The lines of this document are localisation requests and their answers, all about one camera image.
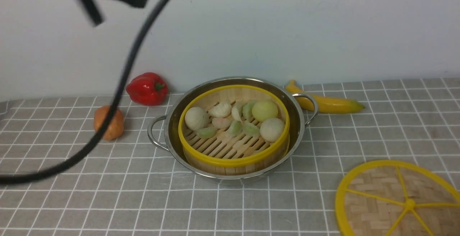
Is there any yellow-rimmed bamboo steamer basket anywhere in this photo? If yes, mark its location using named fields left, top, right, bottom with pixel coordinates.
left=178, top=85, right=290, bottom=176

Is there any green dumpling lower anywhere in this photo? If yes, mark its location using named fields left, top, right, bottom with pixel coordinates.
left=243, top=122, right=260, bottom=138

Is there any white steamed bun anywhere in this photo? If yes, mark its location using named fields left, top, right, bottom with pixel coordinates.
left=184, top=106, right=209, bottom=131
left=260, top=118, right=285, bottom=142

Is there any yellow bamboo steamer lid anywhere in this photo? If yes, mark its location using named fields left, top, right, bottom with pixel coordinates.
left=335, top=160, right=460, bottom=236

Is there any white dumpling at left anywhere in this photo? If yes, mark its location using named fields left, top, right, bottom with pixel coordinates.
left=231, top=101, right=246, bottom=122

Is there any yellow steamed bun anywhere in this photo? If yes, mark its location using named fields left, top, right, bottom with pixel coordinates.
left=251, top=100, right=278, bottom=123

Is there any white dumpling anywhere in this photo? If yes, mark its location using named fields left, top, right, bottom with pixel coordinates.
left=231, top=101, right=246, bottom=122
left=208, top=101, right=232, bottom=118

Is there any green dumpling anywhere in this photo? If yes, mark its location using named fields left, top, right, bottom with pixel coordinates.
left=243, top=100, right=256, bottom=121
left=196, top=126, right=218, bottom=140
left=243, top=122, right=260, bottom=138
left=226, top=120, right=243, bottom=138

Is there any red bell pepper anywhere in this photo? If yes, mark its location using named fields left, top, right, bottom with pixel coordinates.
left=125, top=72, right=168, bottom=106

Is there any yellow banana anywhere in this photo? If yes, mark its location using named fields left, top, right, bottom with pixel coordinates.
left=285, top=80, right=366, bottom=114

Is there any green dumpling front left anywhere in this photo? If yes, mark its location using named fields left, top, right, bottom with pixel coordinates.
left=196, top=126, right=218, bottom=140

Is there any black left camera cable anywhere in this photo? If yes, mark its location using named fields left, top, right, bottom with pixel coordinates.
left=0, top=0, right=188, bottom=185

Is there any stainless steel pot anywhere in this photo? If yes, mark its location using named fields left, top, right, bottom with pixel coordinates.
left=147, top=76, right=319, bottom=187

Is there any green dumpling middle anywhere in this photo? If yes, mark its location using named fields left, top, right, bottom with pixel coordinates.
left=226, top=120, right=243, bottom=138

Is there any pink dumpling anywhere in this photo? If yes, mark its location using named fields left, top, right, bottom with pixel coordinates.
left=211, top=117, right=232, bottom=130

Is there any brown potato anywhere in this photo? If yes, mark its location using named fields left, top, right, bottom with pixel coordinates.
left=93, top=105, right=124, bottom=141

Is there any green dumpling upper left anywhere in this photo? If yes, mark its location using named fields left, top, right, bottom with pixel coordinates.
left=243, top=100, right=256, bottom=121

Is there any grey checked tablecloth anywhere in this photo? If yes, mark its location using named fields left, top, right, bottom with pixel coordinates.
left=0, top=77, right=459, bottom=236

